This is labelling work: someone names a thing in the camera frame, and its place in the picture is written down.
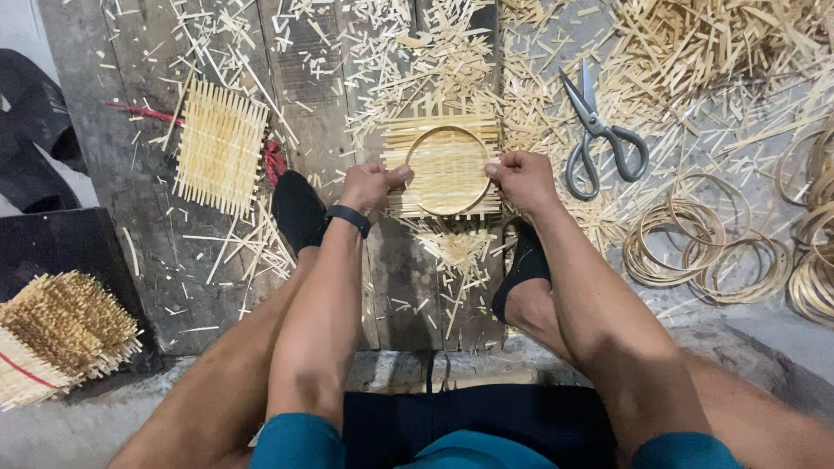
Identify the person's left hand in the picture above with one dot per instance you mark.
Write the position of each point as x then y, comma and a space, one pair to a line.
366, 189

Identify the person's right hand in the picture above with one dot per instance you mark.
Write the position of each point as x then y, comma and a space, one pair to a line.
529, 185

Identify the square woven bamboo mat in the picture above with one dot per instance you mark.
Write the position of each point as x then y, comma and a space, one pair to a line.
220, 148
449, 133

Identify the black wristband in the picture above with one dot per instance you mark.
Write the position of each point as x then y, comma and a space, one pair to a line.
350, 217

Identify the black left shoe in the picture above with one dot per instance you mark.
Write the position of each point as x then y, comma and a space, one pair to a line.
298, 212

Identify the black shoe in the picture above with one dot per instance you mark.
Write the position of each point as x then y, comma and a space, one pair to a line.
524, 267
298, 212

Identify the black right shoe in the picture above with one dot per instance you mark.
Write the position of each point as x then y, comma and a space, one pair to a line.
524, 267

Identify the grey metal scissors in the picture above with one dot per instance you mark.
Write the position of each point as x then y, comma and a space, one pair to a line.
594, 124

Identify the pile of bamboo rings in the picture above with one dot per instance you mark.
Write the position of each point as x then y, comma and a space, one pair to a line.
690, 254

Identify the heap of bamboo strip scraps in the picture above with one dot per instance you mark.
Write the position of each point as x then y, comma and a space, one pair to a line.
677, 45

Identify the grey wooden plank platform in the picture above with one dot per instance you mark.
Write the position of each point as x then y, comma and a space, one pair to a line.
150, 273

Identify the black shorts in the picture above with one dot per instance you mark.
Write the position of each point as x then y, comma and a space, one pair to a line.
475, 413

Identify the person's left leg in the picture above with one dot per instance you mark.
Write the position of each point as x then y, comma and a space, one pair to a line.
221, 391

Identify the person's leg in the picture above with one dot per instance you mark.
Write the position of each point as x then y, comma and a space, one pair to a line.
221, 391
749, 417

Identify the teal shirt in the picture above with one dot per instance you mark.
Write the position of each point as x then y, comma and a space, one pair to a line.
296, 446

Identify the black board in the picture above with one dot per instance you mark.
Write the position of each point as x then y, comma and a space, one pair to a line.
58, 244

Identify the person's right leg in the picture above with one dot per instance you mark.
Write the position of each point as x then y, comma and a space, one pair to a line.
749, 417

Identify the stack of woven bamboo mats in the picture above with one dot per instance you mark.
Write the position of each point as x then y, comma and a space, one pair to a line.
62, 332

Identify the black cloth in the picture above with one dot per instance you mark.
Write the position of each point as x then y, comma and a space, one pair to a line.
32, 137

